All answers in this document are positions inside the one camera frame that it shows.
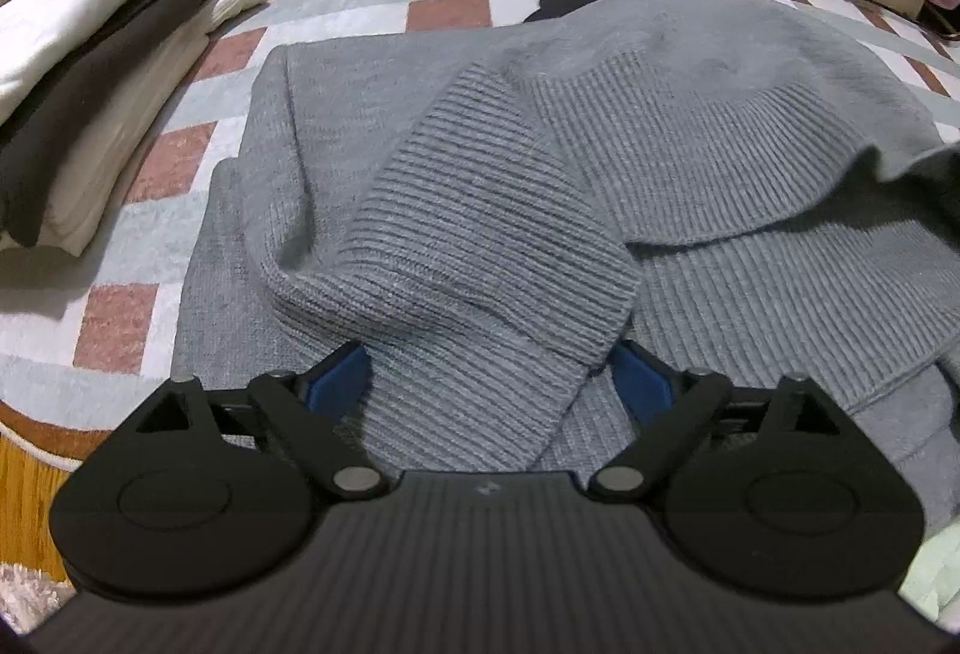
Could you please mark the dark grey folded cloth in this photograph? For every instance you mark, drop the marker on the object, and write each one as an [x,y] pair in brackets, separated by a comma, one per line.
[90,99]

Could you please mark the pale green cloth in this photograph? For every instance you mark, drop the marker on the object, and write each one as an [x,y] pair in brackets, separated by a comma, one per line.
[937,571]

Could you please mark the stack of folded clothes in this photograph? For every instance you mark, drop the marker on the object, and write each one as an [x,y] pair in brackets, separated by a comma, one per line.
[97,174]

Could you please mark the grey knitted sweater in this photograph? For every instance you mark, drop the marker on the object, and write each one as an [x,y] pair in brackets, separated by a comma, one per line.
[675,121]

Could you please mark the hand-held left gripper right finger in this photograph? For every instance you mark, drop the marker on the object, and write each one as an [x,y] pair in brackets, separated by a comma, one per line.
[641,380]

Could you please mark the white folded cloth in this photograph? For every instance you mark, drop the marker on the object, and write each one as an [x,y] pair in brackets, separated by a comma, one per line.
[75,16]

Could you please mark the checkered rug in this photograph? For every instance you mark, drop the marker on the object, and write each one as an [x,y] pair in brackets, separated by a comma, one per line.
[112,324]

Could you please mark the white fluffy mat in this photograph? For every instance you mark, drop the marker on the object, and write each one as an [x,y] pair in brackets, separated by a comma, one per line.
[30,590]

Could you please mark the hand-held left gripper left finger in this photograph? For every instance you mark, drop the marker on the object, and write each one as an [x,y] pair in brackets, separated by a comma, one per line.
[341,378]

